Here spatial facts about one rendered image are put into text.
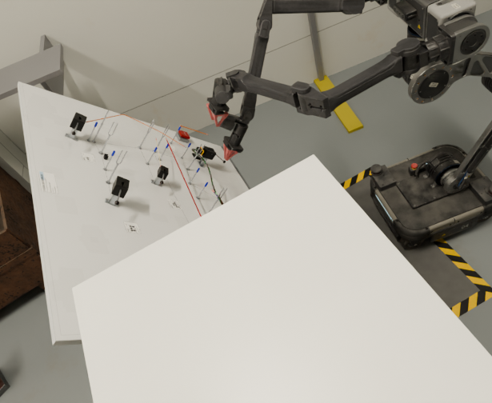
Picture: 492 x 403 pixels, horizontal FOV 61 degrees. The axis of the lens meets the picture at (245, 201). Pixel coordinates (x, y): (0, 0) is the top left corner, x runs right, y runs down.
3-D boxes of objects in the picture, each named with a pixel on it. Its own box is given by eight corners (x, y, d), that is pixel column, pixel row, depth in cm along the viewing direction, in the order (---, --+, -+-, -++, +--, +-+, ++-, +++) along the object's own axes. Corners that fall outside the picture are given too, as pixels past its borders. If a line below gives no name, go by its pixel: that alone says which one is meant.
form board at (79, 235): (335, 329, 157) (338, 326, 156) (52, 345, 91) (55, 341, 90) (218, 149, 232) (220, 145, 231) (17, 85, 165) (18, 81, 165)
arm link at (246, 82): (319, 109, 151) (314, 82, 144) (309, 117, 149) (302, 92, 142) (242, 85, 179) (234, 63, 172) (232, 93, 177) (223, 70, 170)
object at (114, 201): (102, 215, 130) (113, 193, 126) (106, 195, 139) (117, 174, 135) (116, 221, 132) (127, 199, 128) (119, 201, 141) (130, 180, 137)
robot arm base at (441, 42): (452, 65, 147) (456, 35, 137) (430, 74, 147) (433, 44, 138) (438, 53, 152) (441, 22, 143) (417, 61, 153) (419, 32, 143)
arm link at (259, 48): (274, 21, 172) (269, 21, 182) (260, 18, 171) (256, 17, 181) (253, 123, 188) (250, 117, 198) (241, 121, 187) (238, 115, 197)
